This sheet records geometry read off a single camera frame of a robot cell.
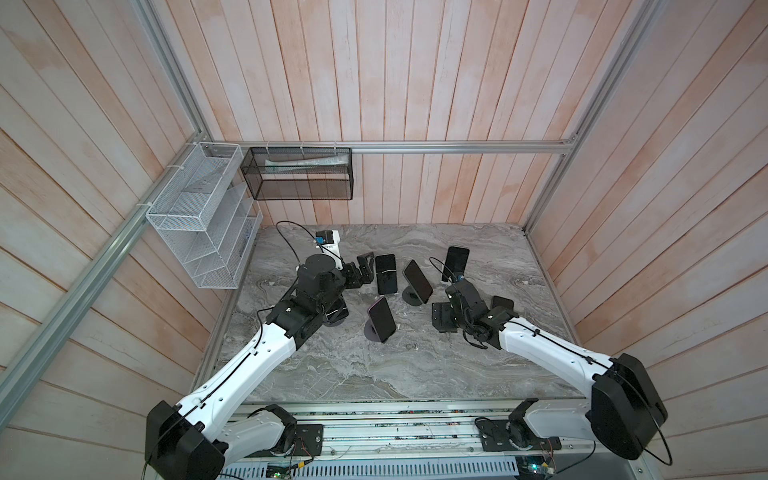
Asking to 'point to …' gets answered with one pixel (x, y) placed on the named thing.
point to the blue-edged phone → (443, 318)
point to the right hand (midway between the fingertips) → (446, 307)
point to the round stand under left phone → (334, 323)
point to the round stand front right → (502, 302)
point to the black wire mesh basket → (299, 173)
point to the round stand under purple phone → (370, 331)
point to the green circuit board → (534, 467)
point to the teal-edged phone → (413, 274)
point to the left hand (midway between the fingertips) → (360, 262)
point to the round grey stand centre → (410, 297)
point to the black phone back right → (456, 261)
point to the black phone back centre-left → (386, 274)
